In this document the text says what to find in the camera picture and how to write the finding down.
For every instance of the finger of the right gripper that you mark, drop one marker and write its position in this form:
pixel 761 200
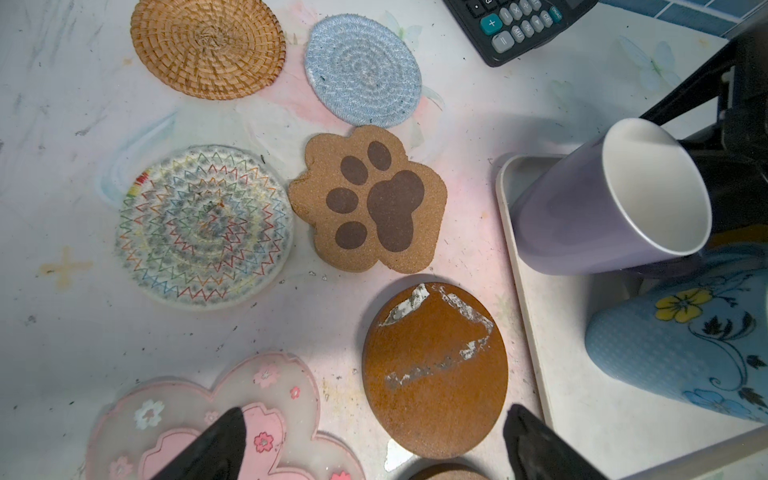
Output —
pixel 713 80

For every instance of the tan rattan round coaster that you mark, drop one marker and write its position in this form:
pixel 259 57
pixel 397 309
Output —
pixel 214 50

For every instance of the amber glossy round coaster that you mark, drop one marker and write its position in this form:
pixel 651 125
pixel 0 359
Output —
pixel 435 370

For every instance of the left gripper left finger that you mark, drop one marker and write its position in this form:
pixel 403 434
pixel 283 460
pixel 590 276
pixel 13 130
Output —
pixel 217 453

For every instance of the pale woven round coaster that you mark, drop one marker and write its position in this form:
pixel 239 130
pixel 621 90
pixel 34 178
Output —
pixel 206 227

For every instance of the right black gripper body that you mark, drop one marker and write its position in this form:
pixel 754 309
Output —
pixel 744 118

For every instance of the blue woven round coaster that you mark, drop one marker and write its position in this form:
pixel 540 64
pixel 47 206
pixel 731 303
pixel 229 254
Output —
pixel 362 72

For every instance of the black desk calculator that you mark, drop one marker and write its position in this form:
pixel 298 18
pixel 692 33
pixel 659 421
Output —
pixel 503 30

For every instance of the black mug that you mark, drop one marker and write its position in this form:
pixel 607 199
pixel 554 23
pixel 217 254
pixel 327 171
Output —
pixel 737 185

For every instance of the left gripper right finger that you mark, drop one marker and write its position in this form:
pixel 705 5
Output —
pixel 537 452

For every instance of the lilac mug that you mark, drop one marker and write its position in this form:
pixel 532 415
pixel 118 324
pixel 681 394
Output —
pixel 631 197

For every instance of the brown paw print coaster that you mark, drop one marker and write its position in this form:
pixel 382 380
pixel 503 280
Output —
pixel 367 202

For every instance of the beige rectangular tray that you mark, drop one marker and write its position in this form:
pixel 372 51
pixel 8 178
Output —
pixel 623 431

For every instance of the pink flower coaster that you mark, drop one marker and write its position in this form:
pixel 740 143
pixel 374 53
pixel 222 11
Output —
pixel 280 401

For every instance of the light blue floral mug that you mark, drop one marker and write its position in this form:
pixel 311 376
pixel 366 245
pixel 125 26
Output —
pixel 701 340

